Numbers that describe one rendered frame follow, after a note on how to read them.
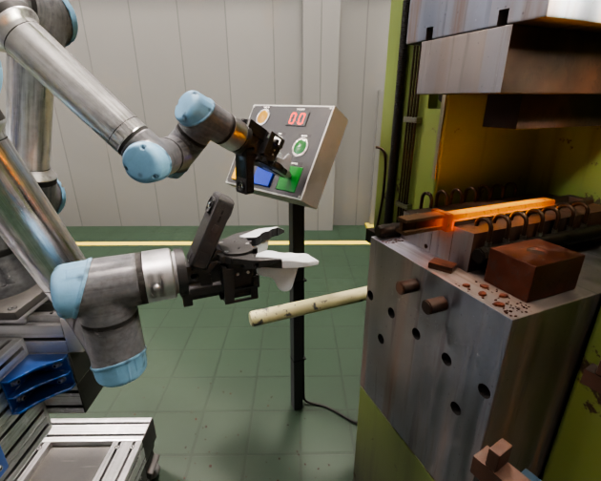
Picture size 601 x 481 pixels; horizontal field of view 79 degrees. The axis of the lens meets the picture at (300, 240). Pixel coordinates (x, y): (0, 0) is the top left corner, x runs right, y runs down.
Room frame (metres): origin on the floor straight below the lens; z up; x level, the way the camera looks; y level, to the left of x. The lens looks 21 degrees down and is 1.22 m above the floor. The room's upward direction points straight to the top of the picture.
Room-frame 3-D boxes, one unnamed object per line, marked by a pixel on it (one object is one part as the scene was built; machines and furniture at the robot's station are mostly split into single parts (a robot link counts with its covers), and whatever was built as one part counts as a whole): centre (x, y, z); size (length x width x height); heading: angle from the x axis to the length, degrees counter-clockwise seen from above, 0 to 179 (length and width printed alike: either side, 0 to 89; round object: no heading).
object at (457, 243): (0.79, -0.47, 0.96); 0.42 x 0.20 x 0.09; 113
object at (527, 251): (0.56, -0.40, 0.95); 0.12 x 0.09 x 0.07; 113
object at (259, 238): (0.60, 0.07, 0.97); 0.09 x 0.03 x 0.06; 149
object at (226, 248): (0.51, 0.13, 0.97); 0.12 x 0.08 x 0.09; 113
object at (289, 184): (1.03, 0.03, 1.00); 0.07 x 0.05 x 0.07; 48
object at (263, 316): (0.99, -0.06, 0.62); 0.44 x 0.05 x 0.05; 113
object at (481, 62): (0.79, -0.47, 1.27); 0.42 x 0.20 x 0.10; 113
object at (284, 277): (0.49, 0.02, 0.97); 0.09 x 0.03 x 0.06; 77
